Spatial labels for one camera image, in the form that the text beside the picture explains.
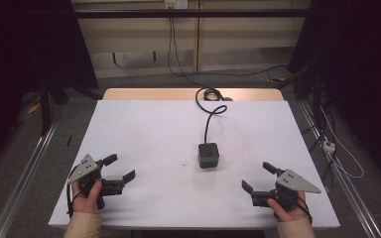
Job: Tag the person's left hand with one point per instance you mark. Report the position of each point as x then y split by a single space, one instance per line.
86 202

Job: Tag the black horizontal frame bar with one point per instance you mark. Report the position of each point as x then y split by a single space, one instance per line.
191 13

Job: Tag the person's right hand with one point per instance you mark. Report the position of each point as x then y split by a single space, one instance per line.
289 214

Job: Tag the yellow floor tape piece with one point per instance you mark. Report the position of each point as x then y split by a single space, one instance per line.
33 108

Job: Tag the wooden table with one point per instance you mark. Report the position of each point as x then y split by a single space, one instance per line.
165 94

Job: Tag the black stand post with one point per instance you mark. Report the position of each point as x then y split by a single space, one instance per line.
44 105

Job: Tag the white table mat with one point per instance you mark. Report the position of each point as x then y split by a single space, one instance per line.
165 139

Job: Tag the black curtain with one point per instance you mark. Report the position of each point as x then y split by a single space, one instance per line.
360 66
20 49

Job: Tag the white wall outlet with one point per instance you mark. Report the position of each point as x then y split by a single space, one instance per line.
176 3

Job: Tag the aluminium frame rail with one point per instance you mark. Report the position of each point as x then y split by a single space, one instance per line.
350 188
23 180

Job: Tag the beige wall pipe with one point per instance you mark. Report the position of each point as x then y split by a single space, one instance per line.
197 39

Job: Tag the black cube power socket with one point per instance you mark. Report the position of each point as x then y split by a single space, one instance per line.
208 155

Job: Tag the small black stick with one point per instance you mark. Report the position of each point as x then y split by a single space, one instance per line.
69 141

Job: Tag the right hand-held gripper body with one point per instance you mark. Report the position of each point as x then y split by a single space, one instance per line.
294 183

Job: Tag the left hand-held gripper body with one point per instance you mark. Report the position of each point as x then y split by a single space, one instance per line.
87 165

